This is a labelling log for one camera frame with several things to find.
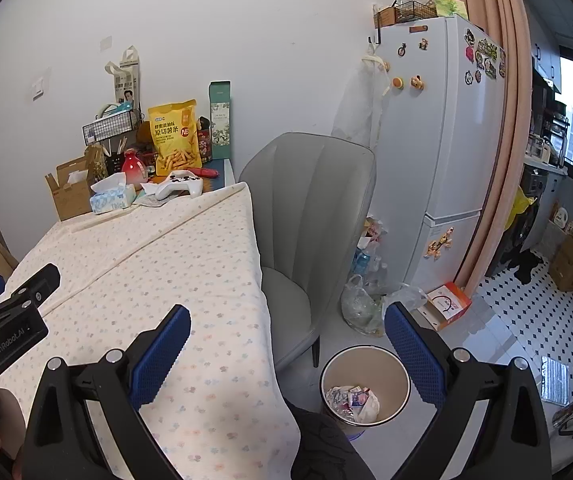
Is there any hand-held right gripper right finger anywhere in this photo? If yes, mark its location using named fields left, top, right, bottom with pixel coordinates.
left=384, top=301, right=552, bottom=480

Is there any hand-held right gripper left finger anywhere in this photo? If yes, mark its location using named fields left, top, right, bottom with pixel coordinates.
left=23, top=304, right=192, bottom=480

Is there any white trash bin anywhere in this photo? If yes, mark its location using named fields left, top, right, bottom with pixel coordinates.
left=319, top=346, right=411, bottom=438

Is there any white tissue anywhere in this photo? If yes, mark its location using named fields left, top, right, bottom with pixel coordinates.
left=361, top=390, right=381, bottom=421

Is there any orange white box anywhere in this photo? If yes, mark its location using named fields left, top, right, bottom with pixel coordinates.
left=413, top=282, right=473, bottom=332

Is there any clear plastic bag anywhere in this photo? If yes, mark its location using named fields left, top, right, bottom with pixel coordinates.
left=341, top=280, right=428, bottom=337

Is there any dotted cream tablecloth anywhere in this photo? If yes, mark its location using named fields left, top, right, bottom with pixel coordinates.
left=0, top=181, right=301, bottom=480

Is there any open cardboard box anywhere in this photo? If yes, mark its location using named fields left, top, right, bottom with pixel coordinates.
left=44, top=152, right=97, bottom=222

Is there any blue tissue box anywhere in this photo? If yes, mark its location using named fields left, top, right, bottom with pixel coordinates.
left=89, top=172, right=137, bottom=215

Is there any yellow gecko magnet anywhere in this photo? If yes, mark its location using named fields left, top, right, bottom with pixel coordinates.
left=424, top=227, right=455, bottom=261

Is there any person's dark trouser leg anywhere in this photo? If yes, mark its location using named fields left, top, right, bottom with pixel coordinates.
left=286, top=400, right=377, bottom=480

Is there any black cloth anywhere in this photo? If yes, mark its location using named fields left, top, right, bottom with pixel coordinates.
left=499, top=247, right=545, bottom=286

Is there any pale green leaflet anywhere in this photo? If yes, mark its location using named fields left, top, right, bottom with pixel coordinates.
left=134, top=191, right=174, bottom=207

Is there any red vase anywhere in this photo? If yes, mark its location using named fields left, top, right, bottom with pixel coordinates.
left=120, top=149, right=150, bottom=190

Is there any white game controller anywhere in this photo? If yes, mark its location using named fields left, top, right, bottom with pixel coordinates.
left=141, top=170, right=202, bottom=201

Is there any washing machine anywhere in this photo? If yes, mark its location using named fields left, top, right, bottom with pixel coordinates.
left=504, top=167, right=552, bottom=261

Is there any large cardboard box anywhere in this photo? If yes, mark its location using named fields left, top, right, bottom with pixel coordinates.
left=549, top=234, right=573, bottom=292

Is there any blue table mat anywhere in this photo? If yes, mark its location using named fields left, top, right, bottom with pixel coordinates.
left=200, top=159, right=236, bottom=195

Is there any grey chair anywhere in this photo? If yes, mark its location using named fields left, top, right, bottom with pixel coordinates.
left=239, top=132, right=377, bottom=371

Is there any white refrigerator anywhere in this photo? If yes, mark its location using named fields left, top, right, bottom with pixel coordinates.
left=361, top=14, right=510, bottom=293

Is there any teal packet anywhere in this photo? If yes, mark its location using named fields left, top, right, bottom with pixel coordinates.
left=97, top=101, right=134, bottom=117

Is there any yellow snack bag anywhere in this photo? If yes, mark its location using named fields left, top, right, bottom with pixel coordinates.
left=147, top=99, right=203, bottom=177

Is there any white paper carry bag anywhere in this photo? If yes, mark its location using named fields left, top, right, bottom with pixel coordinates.
left=105, top=46, right=142, bottom=111

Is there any tall green box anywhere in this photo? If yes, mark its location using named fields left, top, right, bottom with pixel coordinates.
left=209, top=81, right=232, bottom=162

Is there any white hanging bag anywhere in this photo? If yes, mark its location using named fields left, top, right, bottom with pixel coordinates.
left=331, top=52, right=392, bottom=148

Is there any black kitchen appliance rack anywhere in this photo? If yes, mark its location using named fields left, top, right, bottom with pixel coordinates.
left=524, top=85, right=570, bottom=168

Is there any cluster of fridge magnets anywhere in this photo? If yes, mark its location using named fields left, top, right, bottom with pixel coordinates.
left=461, top=30, right=508, bottom=86

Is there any wooden box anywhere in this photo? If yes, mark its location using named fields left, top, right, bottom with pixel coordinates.
left=374, top=5, right=400, bottom=28

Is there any green packet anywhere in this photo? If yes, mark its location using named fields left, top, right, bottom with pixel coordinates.
left=433, top=0, right=467, bottom=18

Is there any black wire mesh rack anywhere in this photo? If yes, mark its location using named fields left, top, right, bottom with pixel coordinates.
left=82, top=109, right=141, bottom=143

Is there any black wire basket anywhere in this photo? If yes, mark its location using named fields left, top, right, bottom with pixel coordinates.
left=394, top=0, right=440, bottom=23

